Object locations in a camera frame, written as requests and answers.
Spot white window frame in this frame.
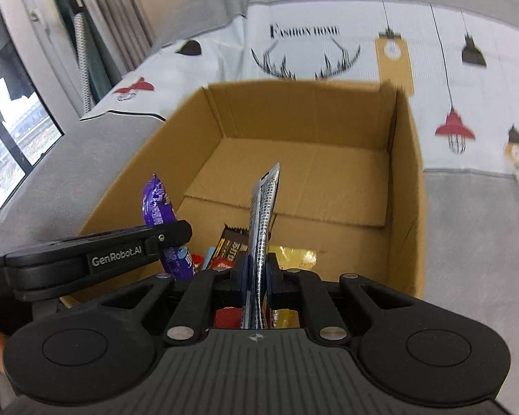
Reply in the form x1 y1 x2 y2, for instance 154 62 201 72
0 0 85 178

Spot grey printed bed sheet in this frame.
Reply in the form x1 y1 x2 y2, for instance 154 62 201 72
0 0 519 415

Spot yellow snack packet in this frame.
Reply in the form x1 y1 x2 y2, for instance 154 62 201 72
267 245 319 329

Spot cardboard box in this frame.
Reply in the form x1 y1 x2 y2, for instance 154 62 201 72
65 80 427 308

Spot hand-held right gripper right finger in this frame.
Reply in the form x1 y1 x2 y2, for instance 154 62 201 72
266 254 433 342

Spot brown chocolate bar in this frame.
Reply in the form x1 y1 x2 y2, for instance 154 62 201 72
215 223 250 265

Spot braided steamer hose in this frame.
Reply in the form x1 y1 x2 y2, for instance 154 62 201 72
75 12 92 114

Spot red snack packet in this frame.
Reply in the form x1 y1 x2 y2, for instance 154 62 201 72
210 255 246 330

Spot purple snack packet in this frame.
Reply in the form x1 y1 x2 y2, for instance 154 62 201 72
141 173 197 280

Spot grey curtain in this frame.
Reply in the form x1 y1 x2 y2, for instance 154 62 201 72
67 0 157 79

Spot silver snack packet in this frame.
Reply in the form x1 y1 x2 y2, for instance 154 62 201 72
241 162 282 330

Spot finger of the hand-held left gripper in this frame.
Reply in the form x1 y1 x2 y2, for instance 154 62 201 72
58 220 194 254

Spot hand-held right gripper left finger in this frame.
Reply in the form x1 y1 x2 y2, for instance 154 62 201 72
75 254 248 345

